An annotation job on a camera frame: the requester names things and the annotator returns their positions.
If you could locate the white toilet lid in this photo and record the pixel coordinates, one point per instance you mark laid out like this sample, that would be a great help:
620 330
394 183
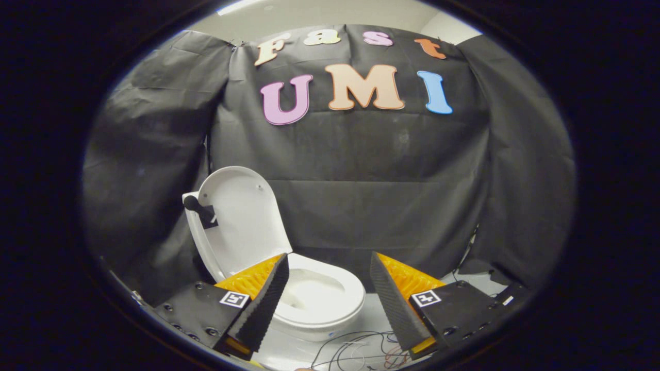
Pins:
242 221

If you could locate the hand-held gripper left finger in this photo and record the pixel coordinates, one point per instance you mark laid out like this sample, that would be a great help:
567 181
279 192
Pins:
268 299

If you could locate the white toilet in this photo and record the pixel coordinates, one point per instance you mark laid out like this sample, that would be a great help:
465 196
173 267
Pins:
325 299

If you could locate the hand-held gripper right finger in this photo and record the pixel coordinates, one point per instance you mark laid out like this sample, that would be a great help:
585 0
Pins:
392 304

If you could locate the black backdrop cloth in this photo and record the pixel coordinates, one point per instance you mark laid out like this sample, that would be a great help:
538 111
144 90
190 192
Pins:
361 170

